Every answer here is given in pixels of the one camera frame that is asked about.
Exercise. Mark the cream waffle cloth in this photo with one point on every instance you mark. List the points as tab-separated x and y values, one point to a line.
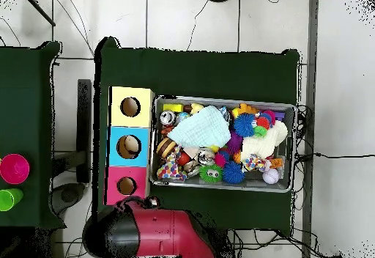
263	145

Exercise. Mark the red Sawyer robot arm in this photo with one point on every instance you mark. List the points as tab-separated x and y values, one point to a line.
164	231

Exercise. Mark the dark green table cloth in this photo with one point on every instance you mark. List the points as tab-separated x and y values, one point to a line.
205	70
26	93

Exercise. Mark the wooden box with three holes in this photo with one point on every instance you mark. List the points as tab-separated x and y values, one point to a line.
114	140

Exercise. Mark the black rod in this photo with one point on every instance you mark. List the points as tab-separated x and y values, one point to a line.
41	11

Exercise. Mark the black flat panel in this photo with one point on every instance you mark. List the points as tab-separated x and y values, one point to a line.
84	123

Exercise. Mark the polka-dot fabric cloth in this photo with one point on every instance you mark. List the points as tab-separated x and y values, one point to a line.
171	170

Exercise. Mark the white baseball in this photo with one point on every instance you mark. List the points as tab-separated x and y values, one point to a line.
270	176

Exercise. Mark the wooden toy hamburger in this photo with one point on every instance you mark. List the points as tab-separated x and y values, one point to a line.
165	148

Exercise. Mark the pink plastic cup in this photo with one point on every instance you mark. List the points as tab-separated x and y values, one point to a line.
14	168

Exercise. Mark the green spiky ball with eyes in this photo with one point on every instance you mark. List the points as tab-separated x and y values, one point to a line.
211	173

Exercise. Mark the mint green waffle cloth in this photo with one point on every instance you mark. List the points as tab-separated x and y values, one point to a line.
202	129

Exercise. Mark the green plastic cup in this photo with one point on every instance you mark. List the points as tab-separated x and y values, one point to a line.
7	200

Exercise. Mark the polka-dot fabric scrunchie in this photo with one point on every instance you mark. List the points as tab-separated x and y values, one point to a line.
253	162

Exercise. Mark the blue spiky rubber ball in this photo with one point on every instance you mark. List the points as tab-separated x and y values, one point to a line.
244	124
233	172

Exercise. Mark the yellow plush duck toy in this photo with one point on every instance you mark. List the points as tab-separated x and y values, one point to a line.
197	108

